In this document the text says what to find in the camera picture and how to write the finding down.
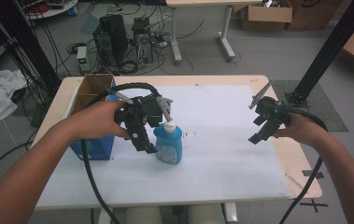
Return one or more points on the black metal stand with base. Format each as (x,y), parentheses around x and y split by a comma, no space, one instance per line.
(330,49)

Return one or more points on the white table leg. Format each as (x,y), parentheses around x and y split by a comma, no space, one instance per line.
(104,216)
(231,213)

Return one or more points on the open brown cardboard box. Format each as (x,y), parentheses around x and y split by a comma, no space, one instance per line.
(268,15)

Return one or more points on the round white table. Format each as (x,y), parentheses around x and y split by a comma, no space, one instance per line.
(53,11)

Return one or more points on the person's left hand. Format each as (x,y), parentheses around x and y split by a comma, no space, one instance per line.
(96,121)

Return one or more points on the white-legged background table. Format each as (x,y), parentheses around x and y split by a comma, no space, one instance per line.
(202,2)

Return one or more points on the white power supply unit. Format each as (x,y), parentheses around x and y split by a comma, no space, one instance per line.
(82,57)

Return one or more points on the person's right hand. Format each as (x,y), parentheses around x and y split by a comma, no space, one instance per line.
(302,129)

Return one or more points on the large black computer tower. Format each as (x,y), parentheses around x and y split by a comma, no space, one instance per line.
(112,40)

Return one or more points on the blue bottle with white cap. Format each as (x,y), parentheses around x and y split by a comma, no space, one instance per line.
(169,146)

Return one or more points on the small black computer tower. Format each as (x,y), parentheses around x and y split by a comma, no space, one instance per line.
(143,37)

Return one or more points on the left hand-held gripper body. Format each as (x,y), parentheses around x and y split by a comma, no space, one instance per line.
(143,110)

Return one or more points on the white paper sheet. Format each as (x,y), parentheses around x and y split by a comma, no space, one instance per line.
(221,155)

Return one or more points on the blue cardboard box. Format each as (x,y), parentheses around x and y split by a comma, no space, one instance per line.
(95,149)

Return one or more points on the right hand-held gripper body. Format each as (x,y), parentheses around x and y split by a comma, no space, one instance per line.
(271,110)

